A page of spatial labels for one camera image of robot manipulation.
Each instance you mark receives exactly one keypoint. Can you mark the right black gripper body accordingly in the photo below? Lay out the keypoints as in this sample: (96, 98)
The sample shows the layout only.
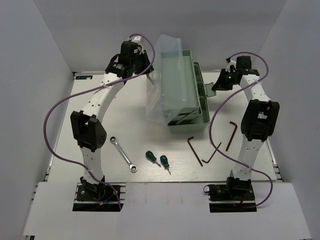
(231, 76)

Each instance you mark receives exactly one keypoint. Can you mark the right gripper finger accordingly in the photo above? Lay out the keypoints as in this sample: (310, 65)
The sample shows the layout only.
(221, 83)
(228, 85)

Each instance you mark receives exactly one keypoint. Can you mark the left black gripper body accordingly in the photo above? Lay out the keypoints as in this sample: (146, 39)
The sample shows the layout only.
(137, 63)

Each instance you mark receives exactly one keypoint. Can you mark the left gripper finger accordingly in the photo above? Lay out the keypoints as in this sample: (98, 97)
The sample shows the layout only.
(147, 67)
(145, 71)

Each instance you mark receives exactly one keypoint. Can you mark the green toolbox with clear lid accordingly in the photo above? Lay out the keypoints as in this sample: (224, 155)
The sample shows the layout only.
(176, 94)

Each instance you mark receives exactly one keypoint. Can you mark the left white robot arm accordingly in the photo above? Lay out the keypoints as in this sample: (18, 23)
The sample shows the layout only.
(86, 124)

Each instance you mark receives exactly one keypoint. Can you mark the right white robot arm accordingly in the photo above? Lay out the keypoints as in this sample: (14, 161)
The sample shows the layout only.
(258, 122)

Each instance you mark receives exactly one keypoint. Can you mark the right dark hex key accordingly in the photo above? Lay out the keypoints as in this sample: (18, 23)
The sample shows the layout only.
(232, 135)

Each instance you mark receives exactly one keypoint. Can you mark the dark hex key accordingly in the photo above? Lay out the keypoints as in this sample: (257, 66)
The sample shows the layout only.
(207, 161)
(193, 150)
(232, 135)

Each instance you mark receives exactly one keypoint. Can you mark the middle dark hex key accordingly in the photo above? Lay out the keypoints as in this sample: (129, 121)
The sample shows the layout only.
(207, 161)

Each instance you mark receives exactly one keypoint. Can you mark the left dark hex key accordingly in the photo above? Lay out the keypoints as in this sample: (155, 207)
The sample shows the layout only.
(193, 150)

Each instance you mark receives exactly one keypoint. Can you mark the left green stubby screwdriver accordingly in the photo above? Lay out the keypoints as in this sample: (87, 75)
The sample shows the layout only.
(151, 157)

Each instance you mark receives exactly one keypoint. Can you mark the green stubby screwdriver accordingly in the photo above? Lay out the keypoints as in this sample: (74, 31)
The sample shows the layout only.
(151, 157)
(165, 163)

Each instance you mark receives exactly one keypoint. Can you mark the right green stubby screwdriver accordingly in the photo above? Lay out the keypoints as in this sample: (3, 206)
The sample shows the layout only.
(165, 163)

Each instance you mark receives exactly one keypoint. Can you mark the large silver ratchet wrench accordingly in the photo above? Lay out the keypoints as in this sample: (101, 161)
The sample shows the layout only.
(132, 167)

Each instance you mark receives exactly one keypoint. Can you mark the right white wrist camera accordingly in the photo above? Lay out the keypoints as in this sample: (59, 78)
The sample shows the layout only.
(231, 65)

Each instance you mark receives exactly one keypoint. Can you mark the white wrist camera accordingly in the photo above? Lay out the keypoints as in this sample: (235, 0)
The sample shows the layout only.
(137, 39)
(231, 65)

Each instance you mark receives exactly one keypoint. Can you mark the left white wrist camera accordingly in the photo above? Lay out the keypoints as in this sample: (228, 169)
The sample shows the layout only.
(137, 39)

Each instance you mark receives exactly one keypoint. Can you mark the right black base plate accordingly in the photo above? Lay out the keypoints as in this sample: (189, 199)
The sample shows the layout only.
(223, 200)

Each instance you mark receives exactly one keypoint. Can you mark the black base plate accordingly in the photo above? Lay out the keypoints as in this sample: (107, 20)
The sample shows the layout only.
(86, 201)
(223, 200)

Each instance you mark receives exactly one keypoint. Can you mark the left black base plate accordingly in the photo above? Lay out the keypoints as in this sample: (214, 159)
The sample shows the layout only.
(86, 201)

